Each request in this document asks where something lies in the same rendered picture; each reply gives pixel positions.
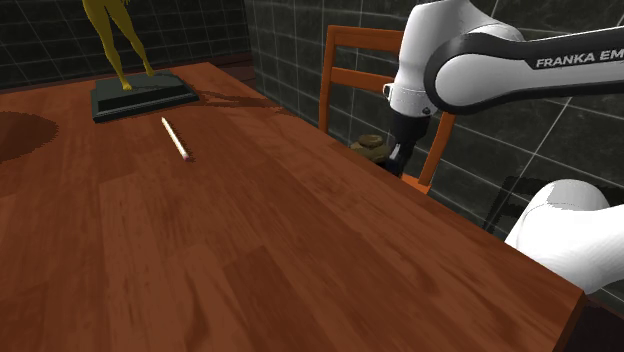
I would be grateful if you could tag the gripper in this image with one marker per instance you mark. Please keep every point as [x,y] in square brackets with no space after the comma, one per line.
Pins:
[408,130]

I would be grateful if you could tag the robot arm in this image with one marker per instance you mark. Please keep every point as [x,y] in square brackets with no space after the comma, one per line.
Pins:
[487,73]

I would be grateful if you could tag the brown lumpy object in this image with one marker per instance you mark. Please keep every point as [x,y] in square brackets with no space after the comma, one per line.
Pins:
[371,147]

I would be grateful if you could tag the orange wooden chair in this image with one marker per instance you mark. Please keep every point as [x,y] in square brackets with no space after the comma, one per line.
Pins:
[360,78]

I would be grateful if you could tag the brown wooden table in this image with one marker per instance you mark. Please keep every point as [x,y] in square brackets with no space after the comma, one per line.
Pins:
[273,253]

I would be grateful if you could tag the white pencil with pink eraser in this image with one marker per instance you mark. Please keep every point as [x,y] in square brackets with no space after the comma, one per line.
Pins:
[174,138]

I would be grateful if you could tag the golden figure on dark base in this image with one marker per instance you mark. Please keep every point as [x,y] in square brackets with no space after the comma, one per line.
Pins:
[141,92]

